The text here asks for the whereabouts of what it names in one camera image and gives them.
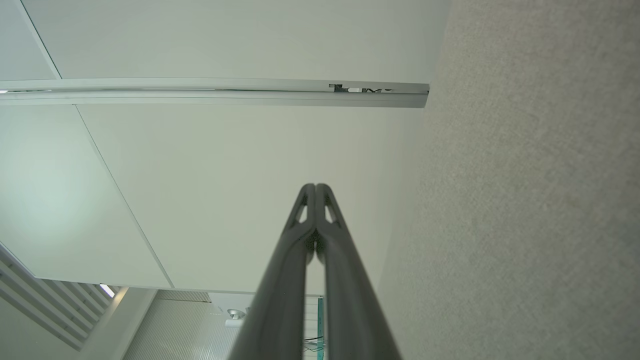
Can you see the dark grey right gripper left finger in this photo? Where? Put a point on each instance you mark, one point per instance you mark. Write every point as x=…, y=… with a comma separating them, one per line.
x=280, y=310

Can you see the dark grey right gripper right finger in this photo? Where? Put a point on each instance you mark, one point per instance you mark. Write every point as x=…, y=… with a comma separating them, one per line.
x=350, y=310

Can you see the green-edged glass panel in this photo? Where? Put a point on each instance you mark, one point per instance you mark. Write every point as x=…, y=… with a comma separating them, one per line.
x=320, y=325

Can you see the round white ceiling device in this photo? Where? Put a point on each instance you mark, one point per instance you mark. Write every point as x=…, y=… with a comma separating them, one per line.
x=235, y=315

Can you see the bright ceiling light strip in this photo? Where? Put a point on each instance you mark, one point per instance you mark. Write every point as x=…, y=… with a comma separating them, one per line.
x=107, y=290

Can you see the grey fabric sofa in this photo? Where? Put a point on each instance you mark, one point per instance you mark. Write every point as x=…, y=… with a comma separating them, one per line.
x=525, y=200

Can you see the white slatted ceiling louvre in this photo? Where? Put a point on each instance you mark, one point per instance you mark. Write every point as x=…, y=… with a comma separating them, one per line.
x=45, y=305

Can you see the white ceiling rail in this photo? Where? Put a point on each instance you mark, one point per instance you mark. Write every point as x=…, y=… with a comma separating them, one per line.
x=200, y=94

